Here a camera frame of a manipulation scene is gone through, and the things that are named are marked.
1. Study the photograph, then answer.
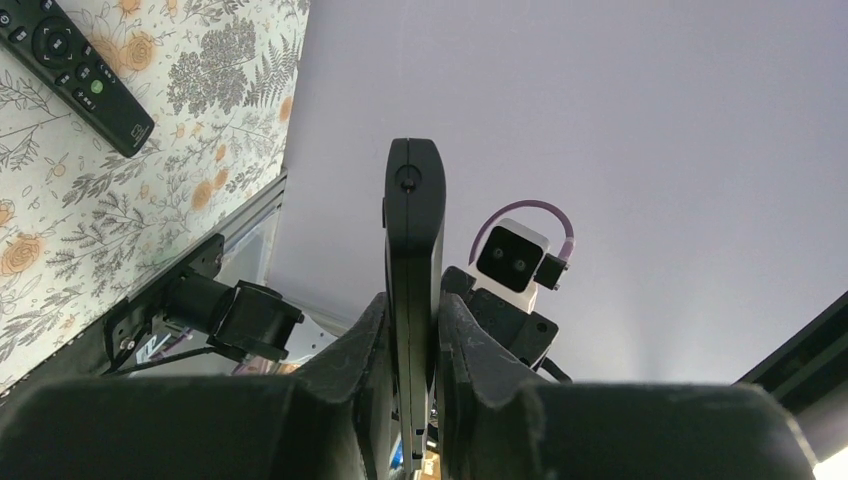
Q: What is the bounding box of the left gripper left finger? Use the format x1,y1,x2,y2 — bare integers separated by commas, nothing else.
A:
1,293,393,479

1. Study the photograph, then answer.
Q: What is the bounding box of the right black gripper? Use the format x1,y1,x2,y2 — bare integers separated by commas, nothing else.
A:
441,267,558,368

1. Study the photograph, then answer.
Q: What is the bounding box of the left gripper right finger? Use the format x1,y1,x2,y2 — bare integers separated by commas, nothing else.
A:
437,294,815,479

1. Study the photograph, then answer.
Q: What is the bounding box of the black remote control back up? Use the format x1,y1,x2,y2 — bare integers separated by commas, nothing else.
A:
383,138,446,479

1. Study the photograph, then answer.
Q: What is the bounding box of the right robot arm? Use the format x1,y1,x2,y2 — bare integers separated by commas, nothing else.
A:
164,267,559,369

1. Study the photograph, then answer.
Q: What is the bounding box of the black remote control with buttons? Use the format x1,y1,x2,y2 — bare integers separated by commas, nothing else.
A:
1,0,155,158

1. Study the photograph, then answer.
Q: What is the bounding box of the floral table mat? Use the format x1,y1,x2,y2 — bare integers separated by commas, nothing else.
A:
1,1,311,391

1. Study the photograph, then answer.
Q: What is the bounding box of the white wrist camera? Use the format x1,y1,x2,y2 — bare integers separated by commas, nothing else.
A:
468,216,575,314

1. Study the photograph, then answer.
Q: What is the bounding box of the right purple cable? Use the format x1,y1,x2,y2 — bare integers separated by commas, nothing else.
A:
468,199,576,266

